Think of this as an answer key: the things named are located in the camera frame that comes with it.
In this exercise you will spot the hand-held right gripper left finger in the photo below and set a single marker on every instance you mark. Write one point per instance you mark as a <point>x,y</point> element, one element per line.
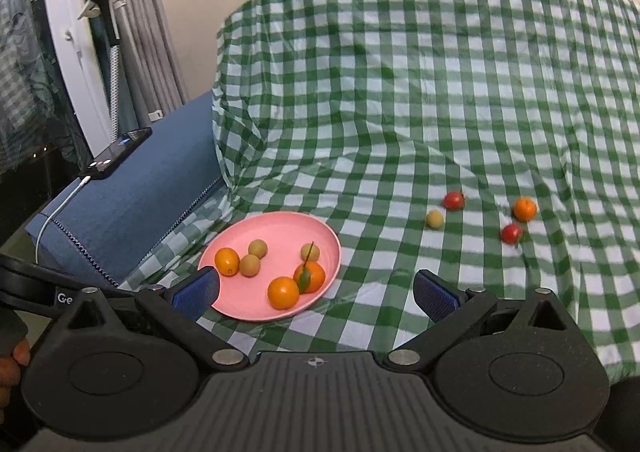
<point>197,289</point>

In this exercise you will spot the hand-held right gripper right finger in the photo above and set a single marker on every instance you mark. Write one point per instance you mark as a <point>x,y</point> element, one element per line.
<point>434,297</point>

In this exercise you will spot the small yellow fruit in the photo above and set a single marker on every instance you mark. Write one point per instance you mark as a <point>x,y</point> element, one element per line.
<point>257,248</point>
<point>434,220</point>
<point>310,253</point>
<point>249,265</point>

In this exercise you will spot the pink plate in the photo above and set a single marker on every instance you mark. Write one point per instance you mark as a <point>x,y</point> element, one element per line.
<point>280,237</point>

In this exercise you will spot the leafy small orange mandarin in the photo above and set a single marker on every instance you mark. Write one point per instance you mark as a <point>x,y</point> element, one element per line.
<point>315,277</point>

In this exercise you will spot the person's left hand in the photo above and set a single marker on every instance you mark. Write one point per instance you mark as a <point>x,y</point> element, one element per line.
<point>10,377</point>

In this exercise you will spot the small red fruit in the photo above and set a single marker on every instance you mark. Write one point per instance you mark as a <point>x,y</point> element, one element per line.
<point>511,233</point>
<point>454,200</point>

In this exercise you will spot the black smartphone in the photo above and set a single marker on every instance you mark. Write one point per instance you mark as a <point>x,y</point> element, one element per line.
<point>117,152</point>

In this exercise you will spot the small white tag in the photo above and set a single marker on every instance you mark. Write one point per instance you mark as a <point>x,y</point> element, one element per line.
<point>156,115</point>

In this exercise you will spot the green checked tablecloth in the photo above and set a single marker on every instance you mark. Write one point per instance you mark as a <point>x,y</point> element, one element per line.
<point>425,82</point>

